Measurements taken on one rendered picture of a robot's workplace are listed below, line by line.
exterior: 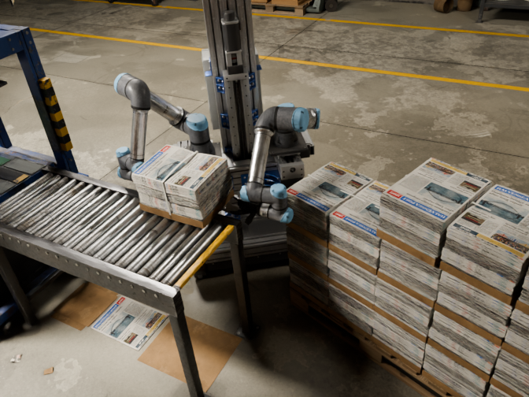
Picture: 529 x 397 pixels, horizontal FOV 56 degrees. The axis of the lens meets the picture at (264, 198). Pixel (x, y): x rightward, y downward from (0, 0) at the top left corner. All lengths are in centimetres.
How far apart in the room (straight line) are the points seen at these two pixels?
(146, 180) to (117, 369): 110
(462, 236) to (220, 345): 152
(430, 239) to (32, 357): 226
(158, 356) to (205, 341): 27
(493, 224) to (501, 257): 15
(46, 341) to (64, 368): 25
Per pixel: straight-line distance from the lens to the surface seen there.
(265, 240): 314
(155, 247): 234
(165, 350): 296
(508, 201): 217
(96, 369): 300
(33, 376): 313
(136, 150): 265
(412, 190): 212
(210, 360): 286
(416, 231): 208
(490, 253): 195
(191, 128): 280
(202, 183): 228
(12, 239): 274
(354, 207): 240
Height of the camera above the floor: 227
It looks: 36 degrees down
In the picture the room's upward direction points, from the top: 5 degrees counter-clockwise
